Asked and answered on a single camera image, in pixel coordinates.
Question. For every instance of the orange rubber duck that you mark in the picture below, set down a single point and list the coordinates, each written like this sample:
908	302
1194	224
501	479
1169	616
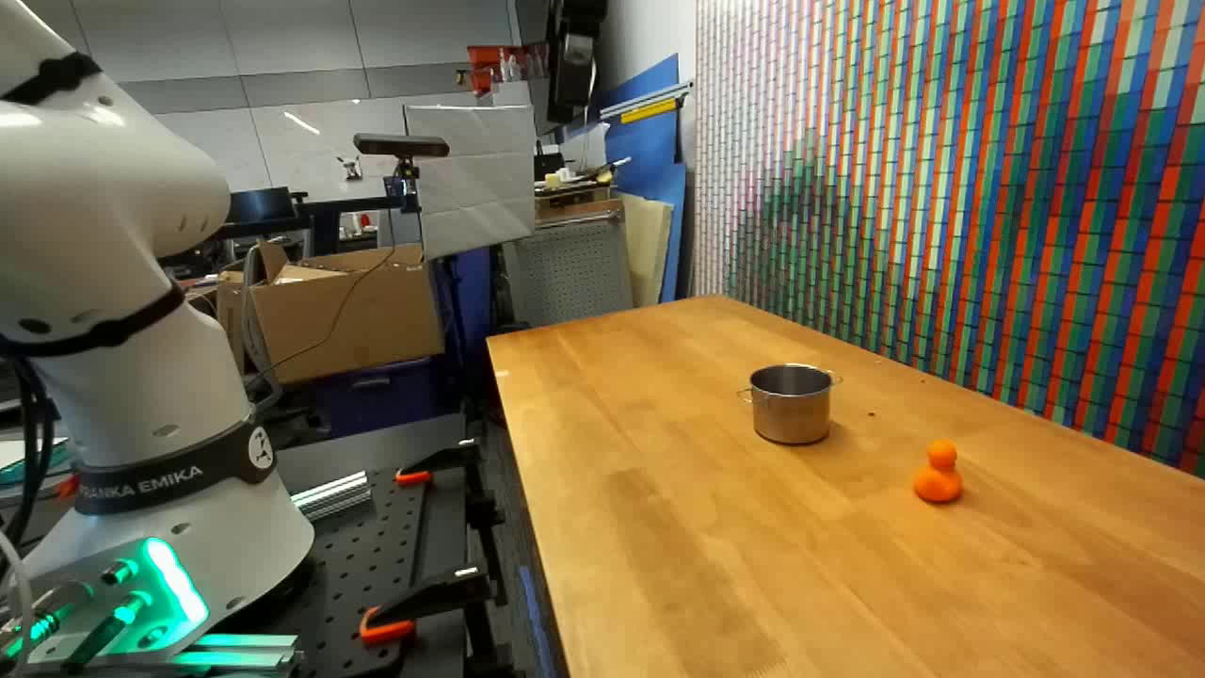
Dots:
936	483

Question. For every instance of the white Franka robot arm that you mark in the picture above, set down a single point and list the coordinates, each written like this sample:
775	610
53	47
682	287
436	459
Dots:
107	199

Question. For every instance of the small steel pot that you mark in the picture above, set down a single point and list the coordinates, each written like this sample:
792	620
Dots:
792	408

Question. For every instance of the beige foam board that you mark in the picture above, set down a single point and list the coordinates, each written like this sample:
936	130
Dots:
645	251

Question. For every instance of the blue panel board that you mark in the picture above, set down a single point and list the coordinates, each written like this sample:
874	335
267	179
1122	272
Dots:
645	144

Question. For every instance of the white panel board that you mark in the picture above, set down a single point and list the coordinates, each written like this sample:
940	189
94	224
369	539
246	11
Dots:
472	175

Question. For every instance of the brown cardboard box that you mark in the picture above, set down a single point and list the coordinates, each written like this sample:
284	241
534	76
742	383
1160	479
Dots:
352	313

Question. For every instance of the black perforated breadboard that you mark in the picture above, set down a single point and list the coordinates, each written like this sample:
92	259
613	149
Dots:
378	551

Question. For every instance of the aluminium extrusion bar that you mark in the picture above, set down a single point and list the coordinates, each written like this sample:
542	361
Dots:
333	493

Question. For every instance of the black bar stereo camera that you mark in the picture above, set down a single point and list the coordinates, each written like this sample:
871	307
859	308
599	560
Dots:
402	144

